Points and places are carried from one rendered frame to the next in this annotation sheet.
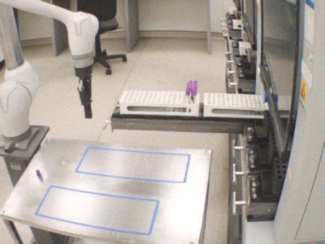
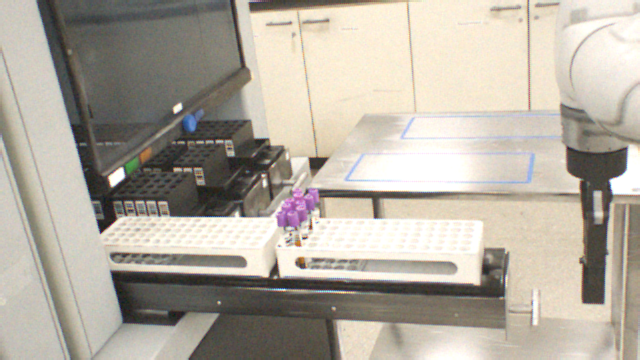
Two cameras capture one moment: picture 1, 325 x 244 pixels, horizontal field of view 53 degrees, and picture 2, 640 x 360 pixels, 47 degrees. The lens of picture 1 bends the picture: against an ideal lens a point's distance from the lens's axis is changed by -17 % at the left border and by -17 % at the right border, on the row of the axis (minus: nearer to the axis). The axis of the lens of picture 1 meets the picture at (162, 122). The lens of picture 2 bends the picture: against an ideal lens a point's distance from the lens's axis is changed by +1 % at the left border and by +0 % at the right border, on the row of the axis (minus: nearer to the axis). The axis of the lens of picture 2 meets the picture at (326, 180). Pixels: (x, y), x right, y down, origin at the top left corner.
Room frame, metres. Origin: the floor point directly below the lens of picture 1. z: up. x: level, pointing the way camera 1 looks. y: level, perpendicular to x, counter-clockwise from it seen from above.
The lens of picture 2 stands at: (2.27, 0.11, 1.36)
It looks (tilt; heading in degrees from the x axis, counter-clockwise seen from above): 22 degrees down; 190
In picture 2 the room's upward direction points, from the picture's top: 7 degrees counter-clockwise
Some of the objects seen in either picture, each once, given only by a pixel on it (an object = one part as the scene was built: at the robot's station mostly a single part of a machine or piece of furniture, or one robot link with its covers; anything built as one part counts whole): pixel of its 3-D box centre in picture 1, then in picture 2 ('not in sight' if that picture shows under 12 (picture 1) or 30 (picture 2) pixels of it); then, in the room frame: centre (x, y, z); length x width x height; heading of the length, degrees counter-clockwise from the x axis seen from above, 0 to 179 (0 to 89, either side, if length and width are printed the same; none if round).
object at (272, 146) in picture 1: (272, 148); (211, 167); (0.96, -0.35, 0.85); 0.12 x 0.02 x 0.06; 171
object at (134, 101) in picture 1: (160, 104); (380, 252); (1.32, 0.01, 0.83); 0.30 x 0.10 x 0.06; 82
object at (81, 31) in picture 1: (81, 32); (602, 40); (1.38, 0.30, 1.14); 0.13 x 0.11 x 0.16; 2
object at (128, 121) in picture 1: (195, 117); (299, 280); (1.30, -0.13, 0.78); 0.73 x 0.14 x 0.09; 82
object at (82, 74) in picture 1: (84, 75); (595, 176); (1.36, 0.30, 0.96); 0.08 x 0.07 x 0.09; 172
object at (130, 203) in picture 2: not in sight; (146, 198); (1.10, -0.44, 0.85); 0.12 x 0.02 x 0.06; 172
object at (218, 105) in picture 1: (241, 107); (190, 248); (1.27, -0.31, 0.83); 0.30 x 0.10 x 0.06; 82
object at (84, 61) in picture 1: (82, 58); (597, 123); (1.36, 0.30, 1.03); 0.09 x 0.09 x 0.06
